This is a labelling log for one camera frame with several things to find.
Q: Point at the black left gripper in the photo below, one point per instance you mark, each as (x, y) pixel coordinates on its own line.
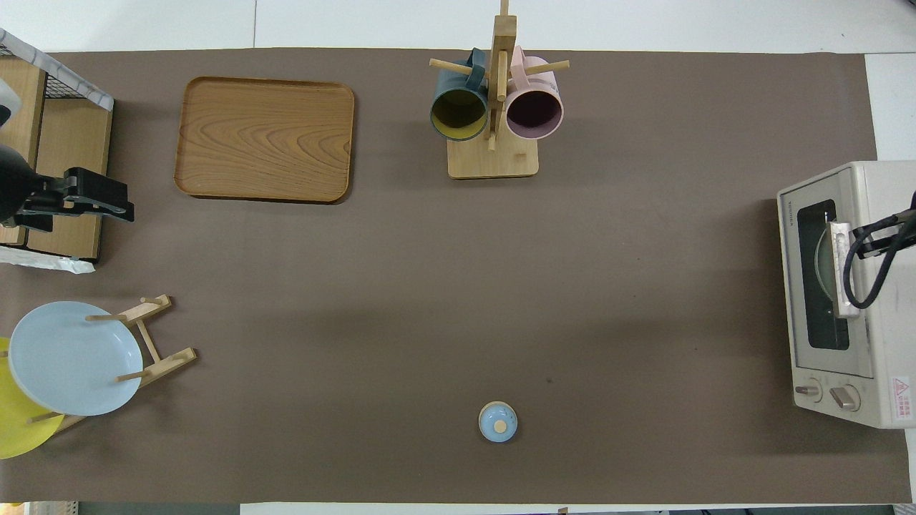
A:
(18, 189)

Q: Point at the mint green plate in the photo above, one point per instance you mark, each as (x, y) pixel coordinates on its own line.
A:
(825, 275)

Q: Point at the toaster oven glass door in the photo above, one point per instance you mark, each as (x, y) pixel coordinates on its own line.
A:
(798, 286)

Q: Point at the white toaster oven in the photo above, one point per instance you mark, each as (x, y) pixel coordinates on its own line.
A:
(887, 357)

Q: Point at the white crumpled sheet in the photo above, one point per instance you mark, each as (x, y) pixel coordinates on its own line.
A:
(43, 261)

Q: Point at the white checkered cloth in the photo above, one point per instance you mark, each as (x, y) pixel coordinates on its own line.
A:
(71, 82)

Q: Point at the light blue plate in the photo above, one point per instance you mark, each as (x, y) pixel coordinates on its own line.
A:
(68, 357)

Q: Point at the wooden serving tray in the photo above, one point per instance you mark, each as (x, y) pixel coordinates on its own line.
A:
(265, 139)

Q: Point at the wooden plate rack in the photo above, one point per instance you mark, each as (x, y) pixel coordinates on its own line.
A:
(164, 361)

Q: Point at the yellow plate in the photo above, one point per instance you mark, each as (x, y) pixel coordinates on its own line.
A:
(18, 429)

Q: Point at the dark blue mug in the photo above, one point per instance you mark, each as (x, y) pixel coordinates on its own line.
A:
(458, 114)

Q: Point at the pink mug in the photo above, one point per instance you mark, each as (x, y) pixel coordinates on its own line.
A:
(534, 111)

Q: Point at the brown table mat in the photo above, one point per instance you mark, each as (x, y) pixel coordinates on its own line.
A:
(458, 300)

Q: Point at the wooden mug rack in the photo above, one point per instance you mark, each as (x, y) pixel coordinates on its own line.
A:
(494, 161)

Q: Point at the small blue call bell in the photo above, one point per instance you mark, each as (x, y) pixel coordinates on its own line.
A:
(497, 422)

